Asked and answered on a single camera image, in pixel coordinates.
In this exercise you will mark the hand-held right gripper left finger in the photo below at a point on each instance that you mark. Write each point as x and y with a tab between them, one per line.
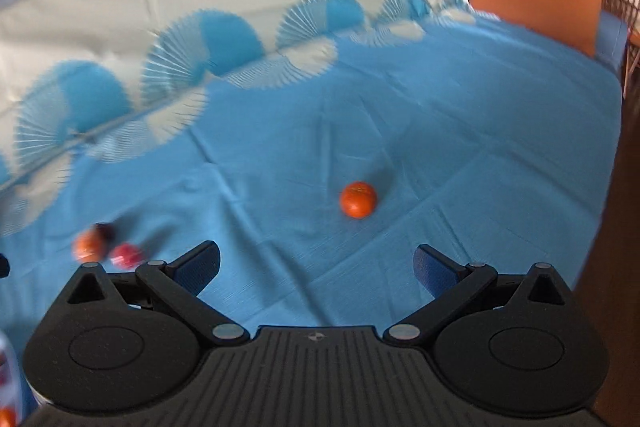
197	269

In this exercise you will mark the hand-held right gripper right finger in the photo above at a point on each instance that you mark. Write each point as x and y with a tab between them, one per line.
434	271

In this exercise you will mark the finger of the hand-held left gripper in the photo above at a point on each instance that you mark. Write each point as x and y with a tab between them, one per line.
3	266

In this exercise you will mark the pink-red small fruit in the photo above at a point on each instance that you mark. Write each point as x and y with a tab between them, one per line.
125	255

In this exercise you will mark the small orange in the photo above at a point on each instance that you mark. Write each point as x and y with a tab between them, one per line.
357	199
5	417
89	246

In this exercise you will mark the dark red small fruit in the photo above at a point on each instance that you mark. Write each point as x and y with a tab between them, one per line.
105	232

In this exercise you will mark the light blue round plate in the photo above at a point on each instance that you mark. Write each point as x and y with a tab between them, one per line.
9	372

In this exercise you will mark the blue fan-print cloth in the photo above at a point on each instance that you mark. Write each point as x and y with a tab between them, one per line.
350	107

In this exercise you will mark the wooden chair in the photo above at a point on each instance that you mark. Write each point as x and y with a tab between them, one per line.
625	7

